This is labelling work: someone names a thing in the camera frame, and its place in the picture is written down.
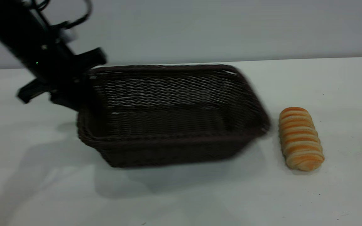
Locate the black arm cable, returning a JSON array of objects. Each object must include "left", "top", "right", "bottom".
[{"left": 27, "top": 0, "right": 93, "bottom": 30}]

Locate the striped orange bread roll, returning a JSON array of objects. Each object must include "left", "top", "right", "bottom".
[{"left": 278, "top": 107, "right": 325, "bottom": 172}]

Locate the dark brown wicker basket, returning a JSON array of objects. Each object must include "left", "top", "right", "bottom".
[{"left": 77, "top": 64, "right": 271, "bottom": 168}]

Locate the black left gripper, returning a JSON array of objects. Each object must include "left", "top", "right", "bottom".
[{"left": 17, "top": 47, "right": 107, "bottom": 111}]

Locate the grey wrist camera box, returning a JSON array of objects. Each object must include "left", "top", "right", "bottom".
[{"left": 55, "top": 28, "right": 77, "bottom": 43}]

